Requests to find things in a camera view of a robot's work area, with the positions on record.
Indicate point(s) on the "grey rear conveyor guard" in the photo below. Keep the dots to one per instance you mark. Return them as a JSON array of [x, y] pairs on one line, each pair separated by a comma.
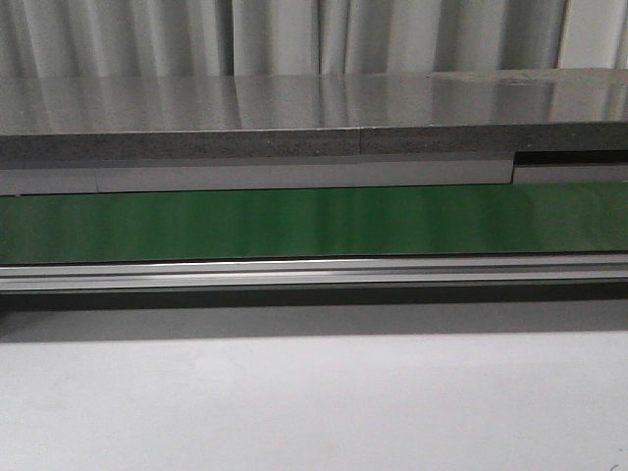
[[441, 168]]

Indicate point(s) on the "green conveyor belt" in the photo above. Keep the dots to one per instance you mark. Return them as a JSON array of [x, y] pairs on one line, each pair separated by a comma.
[[314, 222]]

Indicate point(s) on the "white pleated curtain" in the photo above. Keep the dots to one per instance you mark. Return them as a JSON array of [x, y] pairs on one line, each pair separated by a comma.
[[99, 39]]

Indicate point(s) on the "aluminium front conveyor rail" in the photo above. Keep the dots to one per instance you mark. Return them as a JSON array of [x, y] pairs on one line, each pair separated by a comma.
[[314, 272]]

